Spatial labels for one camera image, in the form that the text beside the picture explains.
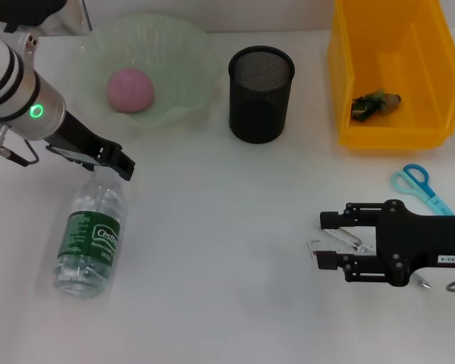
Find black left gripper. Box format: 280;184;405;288
45;109;137;182

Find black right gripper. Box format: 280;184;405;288
315;199;455;287

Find clear silver pen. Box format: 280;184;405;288
320;227;432;291

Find transparent plastic ruler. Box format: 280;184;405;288
306;231;380;259

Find Cestbon water bottle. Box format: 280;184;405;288
52;168;128;299

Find pink peach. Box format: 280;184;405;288
105;67;155;114

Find blue scissors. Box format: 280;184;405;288
391;163;455;216

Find green plastic wrapper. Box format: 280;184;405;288
350;89;403;123

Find green glass fruit plate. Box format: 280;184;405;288
71;14;223;130

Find black mesh pen cup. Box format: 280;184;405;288
227;45;296;144

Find yellow plastic storage bin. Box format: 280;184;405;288
328;0;455;151

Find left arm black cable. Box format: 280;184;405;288
0;124;39;167

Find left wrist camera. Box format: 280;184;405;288
0;0;93;37

